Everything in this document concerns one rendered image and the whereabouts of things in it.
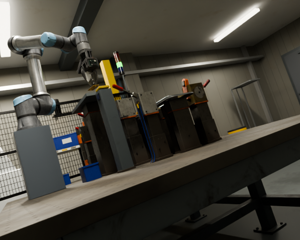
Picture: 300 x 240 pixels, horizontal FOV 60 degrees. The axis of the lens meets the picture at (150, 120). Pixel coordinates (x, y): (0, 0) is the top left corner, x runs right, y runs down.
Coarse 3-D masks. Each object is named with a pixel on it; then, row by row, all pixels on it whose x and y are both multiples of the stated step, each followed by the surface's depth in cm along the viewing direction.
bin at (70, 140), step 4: (60, 136) 251; (64, 136) 253; (68, 136) 254; (72, 136) 255; (76, 136) 256; (56, 140) 250; (60, 140) 251; (64, 140) 252; (68, 140) 253; (72, 140) 254; (76, 140) 256; (56, 144) 249; (60, 144) 250; (64, 144) 251; (68, 144) 252; (72, 144) 254; (76, 144) 255; (56, 148) 248; (60, 148) 249; (64, 148) 250
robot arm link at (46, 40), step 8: (48, 32) 145; (8, 40) 164; (16, 40) 160; (24, 40) 156; (32, 40) 152; (40, 40) 149; (48, 40) 143; (56, 40) 147; (16, 48) 163; (24, 48) 161; (32, 48) 158
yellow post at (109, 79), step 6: (102, 60) 319; (108, 60) 323; (102, 66) 321; (108, 66) 321; (102, 72) 324; (108, 72) 319; (108, 78) 317; (114, 78) 321; (108, 84) 317; (114, 90) 317
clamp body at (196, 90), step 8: (192, 88) 152; (200, 88) 154; (192, 96) 150; (200, 96) 153; (192, 104) 152; (200, 104) 152; (192, 112) 154; (200, 112) 150; (208, 112) 153; (200, 120) 150; (208, 120) 151; (200, 128) 150; (208, 128) 150; (216, 128) 153; (200, 136) 152; (208, 136) 148; (216, 136) 151
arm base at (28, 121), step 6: (30, 114) 160; (36, 114) 165; (18, 120) 159; (24, 120) 157; (30, 120) 158; (36, 120) 162; (18, 126) 158; (24, 126) 156; (30, 126) 156; (36, 126) 158
